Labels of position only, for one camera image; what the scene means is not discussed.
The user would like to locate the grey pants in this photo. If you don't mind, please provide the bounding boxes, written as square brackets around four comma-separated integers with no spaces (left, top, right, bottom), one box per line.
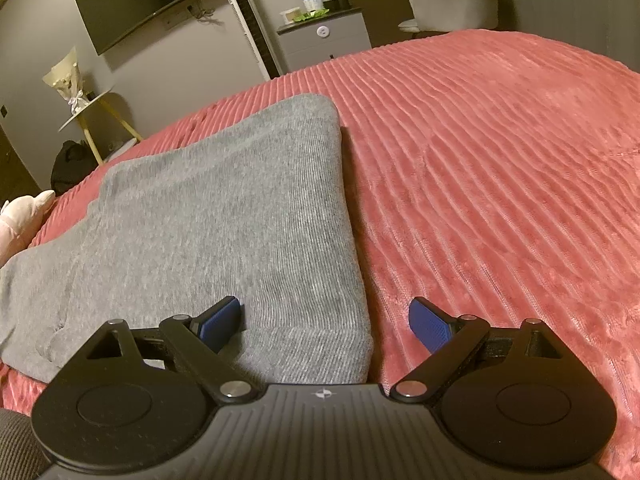
[0,92,375,386]

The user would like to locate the cream wrapped bouquet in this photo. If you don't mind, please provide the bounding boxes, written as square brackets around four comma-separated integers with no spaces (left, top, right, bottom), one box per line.
[42,46,91,116]

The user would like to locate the person's grey clothing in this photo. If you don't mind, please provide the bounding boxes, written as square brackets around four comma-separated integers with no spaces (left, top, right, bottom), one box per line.
[0,407,46,480]

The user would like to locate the grey cabinet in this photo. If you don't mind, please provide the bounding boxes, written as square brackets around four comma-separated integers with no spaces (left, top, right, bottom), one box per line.
[276,7,373,75]

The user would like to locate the wall television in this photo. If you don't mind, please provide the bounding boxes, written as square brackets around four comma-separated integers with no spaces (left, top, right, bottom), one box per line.
[73,0,226,56]

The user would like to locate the white tower fan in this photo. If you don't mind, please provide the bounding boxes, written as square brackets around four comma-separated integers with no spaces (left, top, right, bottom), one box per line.
[216,0,283,80]

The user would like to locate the black bag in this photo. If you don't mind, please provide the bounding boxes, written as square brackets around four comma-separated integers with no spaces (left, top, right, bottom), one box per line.
[50,140,98,196]

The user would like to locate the yellow side table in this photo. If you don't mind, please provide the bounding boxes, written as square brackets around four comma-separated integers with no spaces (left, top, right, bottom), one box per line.
[57,91,143,165]

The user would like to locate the pink ribbed blanket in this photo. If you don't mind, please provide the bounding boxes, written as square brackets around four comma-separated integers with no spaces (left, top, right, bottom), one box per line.
[0,30,640,480]

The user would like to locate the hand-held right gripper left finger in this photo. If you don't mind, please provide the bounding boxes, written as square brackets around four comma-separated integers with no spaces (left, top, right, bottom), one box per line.
[85,296,256,405]

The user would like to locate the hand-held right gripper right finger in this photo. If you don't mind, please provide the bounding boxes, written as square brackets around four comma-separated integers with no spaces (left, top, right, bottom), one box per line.
[390,297,566,403]

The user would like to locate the pink plush toy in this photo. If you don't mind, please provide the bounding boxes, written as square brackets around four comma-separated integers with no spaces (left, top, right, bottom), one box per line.
[0,190,56,268]

